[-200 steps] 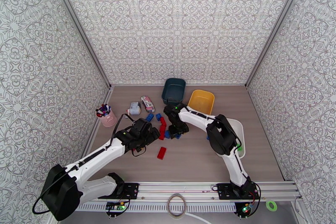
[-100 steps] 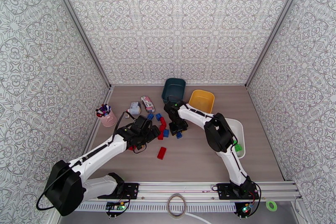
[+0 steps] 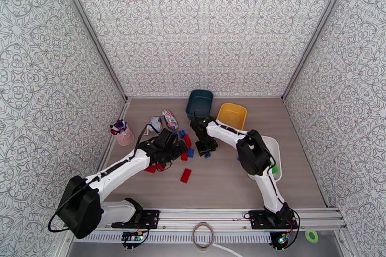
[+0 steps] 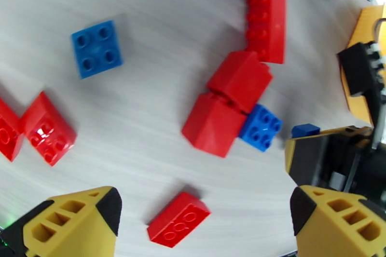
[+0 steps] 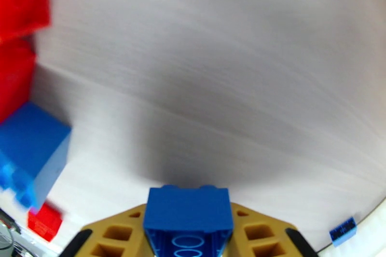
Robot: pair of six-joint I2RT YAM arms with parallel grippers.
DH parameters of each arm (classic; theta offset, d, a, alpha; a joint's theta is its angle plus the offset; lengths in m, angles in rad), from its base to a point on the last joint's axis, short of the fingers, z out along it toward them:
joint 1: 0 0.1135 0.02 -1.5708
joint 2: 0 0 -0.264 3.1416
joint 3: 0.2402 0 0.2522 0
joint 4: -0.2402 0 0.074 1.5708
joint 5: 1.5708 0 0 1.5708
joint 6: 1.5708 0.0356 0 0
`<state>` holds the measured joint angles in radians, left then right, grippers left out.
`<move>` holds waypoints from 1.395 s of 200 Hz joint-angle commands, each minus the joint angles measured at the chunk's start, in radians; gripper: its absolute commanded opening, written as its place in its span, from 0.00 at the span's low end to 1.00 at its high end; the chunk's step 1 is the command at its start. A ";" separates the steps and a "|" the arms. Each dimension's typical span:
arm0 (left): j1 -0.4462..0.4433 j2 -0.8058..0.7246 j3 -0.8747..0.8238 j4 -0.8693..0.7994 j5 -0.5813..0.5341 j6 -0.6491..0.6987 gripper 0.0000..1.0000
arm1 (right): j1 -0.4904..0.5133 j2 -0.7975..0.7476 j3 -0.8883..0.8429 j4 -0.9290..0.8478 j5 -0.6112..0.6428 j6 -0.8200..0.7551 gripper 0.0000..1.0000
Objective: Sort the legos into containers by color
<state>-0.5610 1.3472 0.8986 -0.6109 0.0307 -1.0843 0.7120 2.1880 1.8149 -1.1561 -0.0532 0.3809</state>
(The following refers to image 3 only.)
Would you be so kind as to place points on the striped snack packet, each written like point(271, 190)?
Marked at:
point(170, 119)

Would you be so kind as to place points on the blue lego brick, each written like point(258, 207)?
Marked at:
point(207, 155)
point(182, 134)
point(191, 152)

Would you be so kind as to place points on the teal plastic container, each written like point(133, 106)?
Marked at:
point(199, 104)

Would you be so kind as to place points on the small red lego brick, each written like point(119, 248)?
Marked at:
point(160, 167)

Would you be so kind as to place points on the green tape roll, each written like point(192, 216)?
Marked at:
point(307, 236)

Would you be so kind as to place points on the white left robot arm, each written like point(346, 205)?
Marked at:
point(126, 162)

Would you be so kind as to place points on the blue capped marker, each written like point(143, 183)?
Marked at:
point(121, 123)

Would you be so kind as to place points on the white plastic container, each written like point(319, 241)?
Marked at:
point(275, 150)

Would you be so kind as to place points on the aluminium mounting rail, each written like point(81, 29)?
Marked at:
point(205, 215)

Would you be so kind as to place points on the yellow plastic container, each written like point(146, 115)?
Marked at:
point(230, 116)

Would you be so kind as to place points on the white tube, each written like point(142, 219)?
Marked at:
point(229, 250)

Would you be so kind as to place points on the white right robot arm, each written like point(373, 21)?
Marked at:
point(224, 134)

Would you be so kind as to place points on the pink pen cup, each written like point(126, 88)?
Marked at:
point(125, 137)

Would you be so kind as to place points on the green lego brick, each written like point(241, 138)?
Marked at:
point(275, 169)

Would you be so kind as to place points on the aluminium frame post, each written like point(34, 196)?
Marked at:
point(90, 28)
point(319, 28)

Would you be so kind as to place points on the white perforated strip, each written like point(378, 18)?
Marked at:
point(175, 237)

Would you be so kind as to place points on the long red lego brick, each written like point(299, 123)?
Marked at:
point(186, 175)
point(187, 141)

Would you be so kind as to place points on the small circuit board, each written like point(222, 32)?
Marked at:
point(284, 238)
point(131, 237)

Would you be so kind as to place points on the black marker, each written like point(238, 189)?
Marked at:
point(114, 130)

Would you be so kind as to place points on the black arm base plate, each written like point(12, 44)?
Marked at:
point(149, 218)
point(259, 220)

